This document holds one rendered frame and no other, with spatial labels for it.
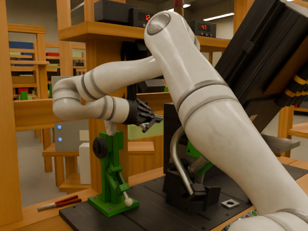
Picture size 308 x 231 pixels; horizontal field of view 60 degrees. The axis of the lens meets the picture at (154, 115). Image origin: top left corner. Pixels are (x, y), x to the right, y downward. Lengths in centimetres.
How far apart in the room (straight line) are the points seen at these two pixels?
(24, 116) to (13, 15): 995
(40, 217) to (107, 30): 68
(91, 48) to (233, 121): 81
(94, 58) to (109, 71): 47
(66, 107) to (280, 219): 52
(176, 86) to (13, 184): 73
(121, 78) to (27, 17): 1045
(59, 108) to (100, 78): 13
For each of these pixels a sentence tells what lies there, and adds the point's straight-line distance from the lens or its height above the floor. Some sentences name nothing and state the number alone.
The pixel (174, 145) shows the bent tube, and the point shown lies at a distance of 103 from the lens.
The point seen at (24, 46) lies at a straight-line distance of 773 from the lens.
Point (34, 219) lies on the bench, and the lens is 106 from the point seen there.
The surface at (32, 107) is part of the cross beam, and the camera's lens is 107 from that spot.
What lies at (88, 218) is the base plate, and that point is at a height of 90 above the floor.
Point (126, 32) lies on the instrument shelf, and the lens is 99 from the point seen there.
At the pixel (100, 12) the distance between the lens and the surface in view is 103.
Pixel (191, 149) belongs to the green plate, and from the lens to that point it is 101.
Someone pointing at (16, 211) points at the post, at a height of 92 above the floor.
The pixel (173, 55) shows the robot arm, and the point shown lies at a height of 140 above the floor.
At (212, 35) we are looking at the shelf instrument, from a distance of 138.
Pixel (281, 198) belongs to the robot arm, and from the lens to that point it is 35.
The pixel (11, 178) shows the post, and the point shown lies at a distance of 100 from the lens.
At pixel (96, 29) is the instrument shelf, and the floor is 152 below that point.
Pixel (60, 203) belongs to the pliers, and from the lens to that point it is 111.
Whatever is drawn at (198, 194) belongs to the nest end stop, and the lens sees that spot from 95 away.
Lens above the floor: 137
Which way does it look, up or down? 9 degrees down
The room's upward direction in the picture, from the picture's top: straight up
